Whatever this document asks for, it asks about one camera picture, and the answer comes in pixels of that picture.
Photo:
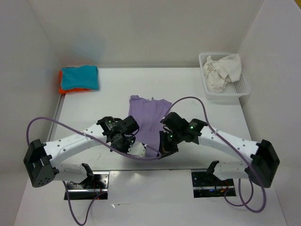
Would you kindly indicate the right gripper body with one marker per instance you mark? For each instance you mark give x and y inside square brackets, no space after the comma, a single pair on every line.
[167,146]

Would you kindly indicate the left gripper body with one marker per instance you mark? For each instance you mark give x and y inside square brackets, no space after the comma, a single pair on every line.
[121,143]

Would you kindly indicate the orange t shirt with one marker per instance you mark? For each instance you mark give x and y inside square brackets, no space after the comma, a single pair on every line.
[62,91]

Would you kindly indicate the teal t shirt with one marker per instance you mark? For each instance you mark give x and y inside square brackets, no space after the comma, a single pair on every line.
[80,77]

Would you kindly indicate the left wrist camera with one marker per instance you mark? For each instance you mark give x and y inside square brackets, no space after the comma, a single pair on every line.
[137,149]

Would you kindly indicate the white t shirt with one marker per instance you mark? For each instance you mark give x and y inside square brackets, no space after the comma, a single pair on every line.
[219,73]

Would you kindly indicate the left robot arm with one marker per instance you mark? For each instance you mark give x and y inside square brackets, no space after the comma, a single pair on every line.
[43,161]

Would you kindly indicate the lavender t shirt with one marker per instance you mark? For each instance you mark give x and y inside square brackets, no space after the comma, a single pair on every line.
[148,113]

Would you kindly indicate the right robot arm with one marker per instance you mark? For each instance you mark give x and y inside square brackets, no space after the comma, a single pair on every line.
[256,161]

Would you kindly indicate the white plastic basket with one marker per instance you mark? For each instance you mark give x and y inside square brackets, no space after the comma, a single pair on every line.
[233,90]

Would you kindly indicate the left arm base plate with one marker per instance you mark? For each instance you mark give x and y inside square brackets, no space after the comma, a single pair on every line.
[97,189]

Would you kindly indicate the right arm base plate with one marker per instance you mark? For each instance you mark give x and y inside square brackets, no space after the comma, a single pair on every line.
[209,186]

